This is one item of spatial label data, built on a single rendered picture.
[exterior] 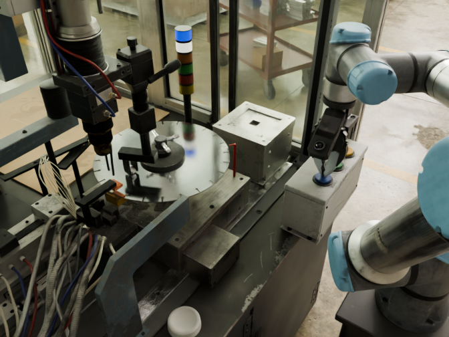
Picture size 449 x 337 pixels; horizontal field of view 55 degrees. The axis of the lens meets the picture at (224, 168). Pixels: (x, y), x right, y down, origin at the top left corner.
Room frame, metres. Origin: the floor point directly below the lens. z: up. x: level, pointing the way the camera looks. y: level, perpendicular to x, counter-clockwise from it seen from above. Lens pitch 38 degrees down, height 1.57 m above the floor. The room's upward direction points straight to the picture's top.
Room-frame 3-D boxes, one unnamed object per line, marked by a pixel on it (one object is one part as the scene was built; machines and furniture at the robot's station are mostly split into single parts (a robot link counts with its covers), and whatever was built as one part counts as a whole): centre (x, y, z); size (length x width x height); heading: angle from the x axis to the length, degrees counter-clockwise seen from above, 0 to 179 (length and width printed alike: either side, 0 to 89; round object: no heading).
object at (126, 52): (0.78, 0.17, 1.17); 0.06 x 0.05 x 0.20; 136
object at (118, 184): (0.69, 0.26, 0.95); 0.10 x 0.03 x 0.07; 145
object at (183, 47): (1.15, 0.11, 1.11); 0.05 x 0.04 x 0.03; 55
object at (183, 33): (1.15, 0.11, 1.14); 0.05 x 0.04 x 0.03; 55
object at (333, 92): (0.84, -0.25, 1.14); 0.08 x 0.08 x 0.05
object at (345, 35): (0.83, -0.25, 1.22); 0.09 x 0.08 x 0.11; 6
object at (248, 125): (1.09, -0.09, 0.82); 0.18 x 0.18 x 0.15; 55
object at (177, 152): (0.85, 0.15, 0.96); 0.11 x 0.11 x 0.03
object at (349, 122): (0.84, -0.26, 1.06); 0.09 x 0.08 x 0.12; 145
